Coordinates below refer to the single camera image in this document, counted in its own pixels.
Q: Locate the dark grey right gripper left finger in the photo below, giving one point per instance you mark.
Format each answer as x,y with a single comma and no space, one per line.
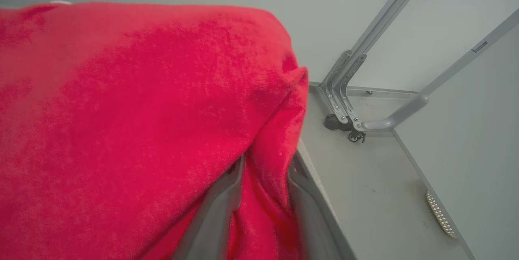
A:
211,219

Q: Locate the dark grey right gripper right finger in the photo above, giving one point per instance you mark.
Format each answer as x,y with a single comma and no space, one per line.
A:
314,219

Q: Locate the red and white shirt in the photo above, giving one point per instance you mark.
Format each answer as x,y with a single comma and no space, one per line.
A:
121,110

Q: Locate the black caster wheel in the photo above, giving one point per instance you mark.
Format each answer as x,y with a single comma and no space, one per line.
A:
333,122

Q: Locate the white perforated plastic piece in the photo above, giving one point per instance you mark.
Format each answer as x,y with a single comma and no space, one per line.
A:
440,213

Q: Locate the grey partition frame curved foot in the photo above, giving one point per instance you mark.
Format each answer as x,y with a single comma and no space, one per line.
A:
409,108

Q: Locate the grey partition post with bracket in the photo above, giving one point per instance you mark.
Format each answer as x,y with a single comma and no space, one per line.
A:
377,35
365,33

